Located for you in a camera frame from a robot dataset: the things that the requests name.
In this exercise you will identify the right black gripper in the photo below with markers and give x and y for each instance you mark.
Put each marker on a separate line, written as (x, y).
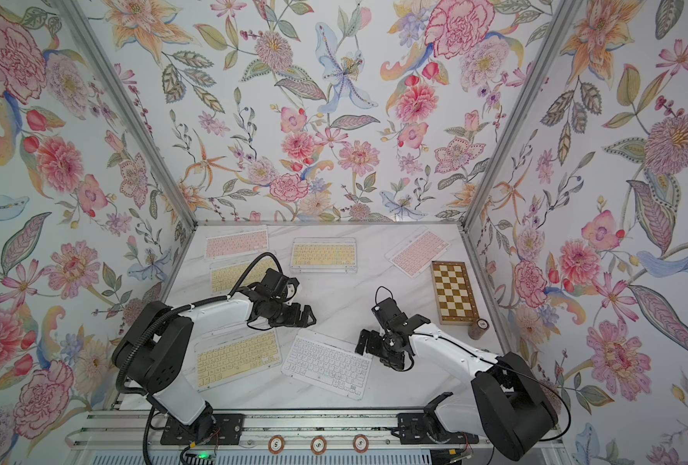
(372, 345)

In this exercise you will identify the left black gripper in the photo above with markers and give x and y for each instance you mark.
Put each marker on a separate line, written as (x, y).
(295, 321)

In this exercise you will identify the pink keyboard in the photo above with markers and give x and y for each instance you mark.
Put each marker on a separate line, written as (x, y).
(234, 244)
(415, 254)
(350, 269)

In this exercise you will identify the yellow keyboard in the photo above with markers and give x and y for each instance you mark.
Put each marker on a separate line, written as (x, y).
(224, 274)
(226, 356)
(324, 251)

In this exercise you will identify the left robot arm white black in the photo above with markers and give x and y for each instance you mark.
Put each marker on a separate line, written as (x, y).
(150, 357)

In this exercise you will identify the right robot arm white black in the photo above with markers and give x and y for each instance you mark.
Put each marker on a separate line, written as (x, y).
(505, 403)

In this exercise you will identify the white keyboard front centre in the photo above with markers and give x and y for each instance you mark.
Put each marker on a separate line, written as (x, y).
(328, 363)

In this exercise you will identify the wooden chessboard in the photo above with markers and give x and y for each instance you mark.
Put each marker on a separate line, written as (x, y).
(456, 303)

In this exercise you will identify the brown cylindrical can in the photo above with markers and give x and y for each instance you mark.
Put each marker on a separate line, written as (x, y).
(478, 328)

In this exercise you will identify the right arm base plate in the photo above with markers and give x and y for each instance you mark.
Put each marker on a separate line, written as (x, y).
(425, 428)

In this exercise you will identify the right orange ring marker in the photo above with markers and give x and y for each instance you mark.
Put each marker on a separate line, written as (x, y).
(361, 444)

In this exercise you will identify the orange ring marker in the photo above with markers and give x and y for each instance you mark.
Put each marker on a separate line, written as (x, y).
(361, 444)
(318, 445)
(276, 444)

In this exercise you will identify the middle orange ring marker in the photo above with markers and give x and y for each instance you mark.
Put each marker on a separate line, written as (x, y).
(318, 445)

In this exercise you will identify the left orange ring marker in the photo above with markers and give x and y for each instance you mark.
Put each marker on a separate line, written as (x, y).
(276, 444)

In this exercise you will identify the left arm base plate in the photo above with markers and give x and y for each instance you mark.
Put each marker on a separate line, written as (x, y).
(220, 430)

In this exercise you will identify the aluminium front rail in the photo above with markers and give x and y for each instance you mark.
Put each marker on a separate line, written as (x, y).
(128, 430)

